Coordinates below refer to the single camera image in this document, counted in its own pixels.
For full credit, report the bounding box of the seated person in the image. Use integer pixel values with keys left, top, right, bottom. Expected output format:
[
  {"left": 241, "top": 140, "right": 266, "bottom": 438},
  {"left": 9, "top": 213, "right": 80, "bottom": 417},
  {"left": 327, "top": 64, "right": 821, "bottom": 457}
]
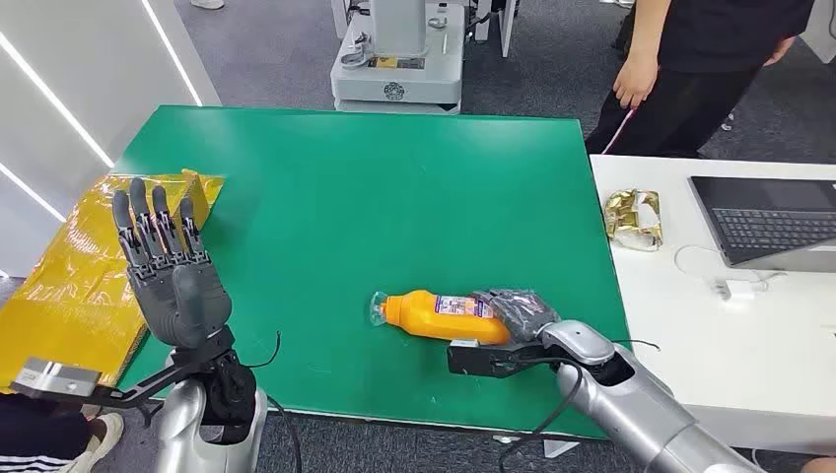
[{"left": 0, "top": 394, "right": 125, "bottom": 473}]

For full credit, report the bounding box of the person's right hand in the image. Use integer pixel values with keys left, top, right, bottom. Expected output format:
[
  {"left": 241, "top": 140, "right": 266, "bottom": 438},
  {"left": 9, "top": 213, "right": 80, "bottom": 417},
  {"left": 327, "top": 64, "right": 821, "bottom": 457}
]
[{"left": 612, "top": 50, "right": 660, "bottom": 109}]

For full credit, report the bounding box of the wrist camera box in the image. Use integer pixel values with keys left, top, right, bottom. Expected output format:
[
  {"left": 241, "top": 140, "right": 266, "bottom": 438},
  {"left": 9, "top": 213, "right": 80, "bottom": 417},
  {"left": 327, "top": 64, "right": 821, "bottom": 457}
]
[
  {"left": 11, "top": 357, "right": 104, "bottom": 401},
  {"left": 447, "top": 338, "right": 556, "bottom": 380}
]

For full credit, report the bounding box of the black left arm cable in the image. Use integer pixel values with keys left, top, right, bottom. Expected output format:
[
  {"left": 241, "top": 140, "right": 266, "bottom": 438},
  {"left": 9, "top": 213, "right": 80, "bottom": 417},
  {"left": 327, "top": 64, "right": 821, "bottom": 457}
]
[{"left": 249, "top": 331, "right": 304, "bottom": 473}]

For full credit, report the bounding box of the person's left hand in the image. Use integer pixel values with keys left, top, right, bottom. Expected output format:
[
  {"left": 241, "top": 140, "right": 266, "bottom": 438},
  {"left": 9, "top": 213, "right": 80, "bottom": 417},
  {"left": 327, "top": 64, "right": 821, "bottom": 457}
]
[{"left": 764, "top": 36, "right": 797, "bottom": 67}]

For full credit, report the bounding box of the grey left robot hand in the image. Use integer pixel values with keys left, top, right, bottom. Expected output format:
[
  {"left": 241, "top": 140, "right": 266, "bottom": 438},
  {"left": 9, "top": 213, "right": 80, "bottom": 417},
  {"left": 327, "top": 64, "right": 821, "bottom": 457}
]
[{"left": 111, "top": 177, "right": 234, "bottom": 351}]

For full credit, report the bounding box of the crumpled gold foil wrapper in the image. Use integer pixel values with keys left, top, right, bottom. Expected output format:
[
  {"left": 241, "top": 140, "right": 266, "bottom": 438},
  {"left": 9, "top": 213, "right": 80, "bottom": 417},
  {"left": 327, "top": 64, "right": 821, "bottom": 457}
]
[{"left": 603, "top": 189, "right": 664, "bottom": 252}]

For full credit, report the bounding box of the dark grey laptop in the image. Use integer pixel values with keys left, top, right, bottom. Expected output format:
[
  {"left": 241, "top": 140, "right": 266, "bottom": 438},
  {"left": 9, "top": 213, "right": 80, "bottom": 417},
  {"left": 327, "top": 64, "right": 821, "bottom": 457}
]
[{"left": 688, "top": 174, "right": 836, "bottom": 274}]

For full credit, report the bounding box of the orange plastic bottle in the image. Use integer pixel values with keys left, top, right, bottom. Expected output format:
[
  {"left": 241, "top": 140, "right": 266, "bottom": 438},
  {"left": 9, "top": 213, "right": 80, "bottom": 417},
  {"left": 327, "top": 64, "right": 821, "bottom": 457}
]
[{"left": 369, "top": 290, "right": 512, "bottom": 346}]

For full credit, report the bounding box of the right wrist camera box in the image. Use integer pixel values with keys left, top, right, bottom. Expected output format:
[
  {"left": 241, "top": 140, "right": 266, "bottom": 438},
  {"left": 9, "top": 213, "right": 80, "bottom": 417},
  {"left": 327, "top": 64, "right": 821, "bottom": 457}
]
[{"left": 447, "top": 338, "right": 556, "bottom": 380}]

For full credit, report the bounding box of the yellow film-wrapped cardboard box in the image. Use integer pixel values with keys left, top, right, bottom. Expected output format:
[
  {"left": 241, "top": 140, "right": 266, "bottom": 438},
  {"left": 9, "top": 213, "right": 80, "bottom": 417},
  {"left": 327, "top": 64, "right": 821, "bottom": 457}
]
[{"left": 0, "top": 169, "right": 226, "bottom": 393}]

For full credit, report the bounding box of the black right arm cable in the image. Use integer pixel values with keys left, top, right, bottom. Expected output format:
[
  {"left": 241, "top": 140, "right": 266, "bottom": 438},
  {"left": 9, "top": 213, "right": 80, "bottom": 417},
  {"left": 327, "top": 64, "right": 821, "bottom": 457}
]
[{"left": 497, "top": 355, "right": 586, "bottom": 473}]

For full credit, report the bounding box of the white power adapter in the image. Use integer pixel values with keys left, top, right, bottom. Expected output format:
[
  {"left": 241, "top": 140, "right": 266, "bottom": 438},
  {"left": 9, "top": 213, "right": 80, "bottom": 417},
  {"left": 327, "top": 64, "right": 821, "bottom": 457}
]
[{"left": 713, "top": 278, "right": 757, "bottom": 302}]

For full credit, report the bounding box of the person's hand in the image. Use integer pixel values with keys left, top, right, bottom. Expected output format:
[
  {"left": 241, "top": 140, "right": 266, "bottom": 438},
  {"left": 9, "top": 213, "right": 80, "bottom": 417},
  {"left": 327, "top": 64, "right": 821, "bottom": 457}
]
[
  {"left": 612, "top": 50, "right": 660, "bottom": 109},
  {"left": 764, "top": 36, "right": 797, "bottom": 67}
]

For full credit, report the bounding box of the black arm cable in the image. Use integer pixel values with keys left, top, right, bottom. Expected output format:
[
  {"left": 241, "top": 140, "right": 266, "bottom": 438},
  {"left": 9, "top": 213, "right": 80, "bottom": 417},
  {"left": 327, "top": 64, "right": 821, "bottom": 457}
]
[
  {"left": 249, "top": 331, "right": 304, "bottom": 473},
  {"left": 497, "top": 355, "right": 586, "bottom": 473}
]

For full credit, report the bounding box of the thin white cable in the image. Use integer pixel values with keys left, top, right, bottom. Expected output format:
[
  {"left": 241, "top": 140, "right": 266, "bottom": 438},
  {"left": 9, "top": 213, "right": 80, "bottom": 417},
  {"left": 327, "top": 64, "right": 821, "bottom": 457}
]
[{"left": 673, "top": 244, "right": 789, "bottom": 293}]

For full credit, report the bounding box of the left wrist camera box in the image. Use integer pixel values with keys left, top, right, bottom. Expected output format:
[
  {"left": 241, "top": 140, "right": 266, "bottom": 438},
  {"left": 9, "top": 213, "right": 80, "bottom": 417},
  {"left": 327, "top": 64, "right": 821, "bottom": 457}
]
[{"left": 11, "top": 357, "right": 104, "bottom": 401}]

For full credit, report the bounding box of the standing person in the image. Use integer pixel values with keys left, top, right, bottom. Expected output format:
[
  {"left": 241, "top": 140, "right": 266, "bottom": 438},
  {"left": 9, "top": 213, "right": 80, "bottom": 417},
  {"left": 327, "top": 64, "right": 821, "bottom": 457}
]
[{"left": 584, "top": 0, "right": 817, "bottom": 160}]

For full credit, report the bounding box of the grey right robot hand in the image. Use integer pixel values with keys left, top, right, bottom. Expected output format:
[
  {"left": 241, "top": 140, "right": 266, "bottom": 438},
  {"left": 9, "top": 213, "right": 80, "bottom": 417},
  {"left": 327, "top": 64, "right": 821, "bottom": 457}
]
[{"left": 471, "top": 289, "right": 563, "bottom": 345}]

